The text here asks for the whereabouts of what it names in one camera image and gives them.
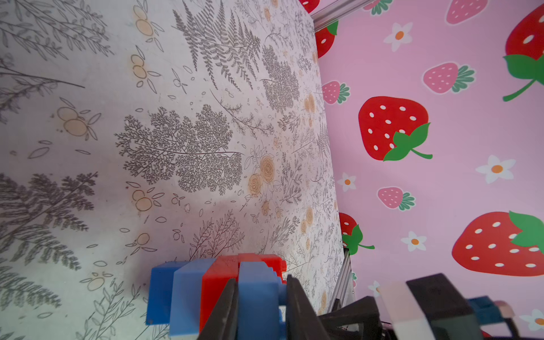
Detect aluminium front rail frame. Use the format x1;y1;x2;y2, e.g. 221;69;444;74
327;249;355;313

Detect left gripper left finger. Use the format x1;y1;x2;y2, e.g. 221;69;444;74
198;279;239;340

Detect red 2x4 brick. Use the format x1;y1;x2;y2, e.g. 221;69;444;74
199;253;287;331

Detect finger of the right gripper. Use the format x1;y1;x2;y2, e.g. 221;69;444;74
319;296;383;340

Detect right aluminium corner post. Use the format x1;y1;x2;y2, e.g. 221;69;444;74
310;0;373;32

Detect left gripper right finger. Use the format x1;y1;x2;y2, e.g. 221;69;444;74
286;275;330;340

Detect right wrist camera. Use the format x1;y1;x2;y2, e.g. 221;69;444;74
380;273;521;339

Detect dark blue 2x2 brick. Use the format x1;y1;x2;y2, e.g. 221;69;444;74
145;262;188;325

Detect light blue 2x4 brick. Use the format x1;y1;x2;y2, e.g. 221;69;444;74
169;259;215;339

